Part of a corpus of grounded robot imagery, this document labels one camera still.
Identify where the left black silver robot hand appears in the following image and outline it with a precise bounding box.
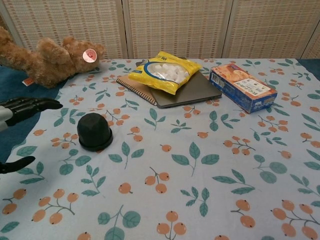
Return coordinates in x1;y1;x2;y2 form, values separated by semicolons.
0;97;63;175

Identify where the black round object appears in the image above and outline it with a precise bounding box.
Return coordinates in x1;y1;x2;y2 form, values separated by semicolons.
77;112;115;153

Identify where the brown teddy bear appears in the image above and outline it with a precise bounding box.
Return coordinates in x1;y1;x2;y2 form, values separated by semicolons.
0;26;106;89

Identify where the brown spiral notebook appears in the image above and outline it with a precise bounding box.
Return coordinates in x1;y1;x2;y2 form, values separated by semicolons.
116;73;158;106

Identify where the yellow marshmallow bag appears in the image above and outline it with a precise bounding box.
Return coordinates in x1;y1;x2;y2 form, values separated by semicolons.
127;50;203;95

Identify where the floral light blue tablecloth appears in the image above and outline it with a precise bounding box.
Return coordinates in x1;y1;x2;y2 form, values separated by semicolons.
0;58;320;240

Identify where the woven folding screen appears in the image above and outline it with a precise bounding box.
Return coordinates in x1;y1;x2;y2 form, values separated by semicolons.
0;0;320;61

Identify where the grey laptop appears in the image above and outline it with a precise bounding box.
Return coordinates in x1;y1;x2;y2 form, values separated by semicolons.
136;56;223;109

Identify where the orange blue biscuit box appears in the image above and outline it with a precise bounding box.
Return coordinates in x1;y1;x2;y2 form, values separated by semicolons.
208;63;278;115

